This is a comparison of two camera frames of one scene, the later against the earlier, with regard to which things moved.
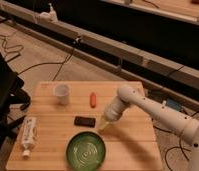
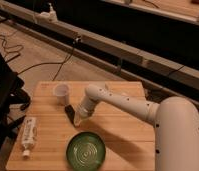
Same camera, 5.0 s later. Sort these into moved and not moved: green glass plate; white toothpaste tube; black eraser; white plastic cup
Moved: black eraser
Not moved: green glass plate; white plastic cup; white toothpaste tube
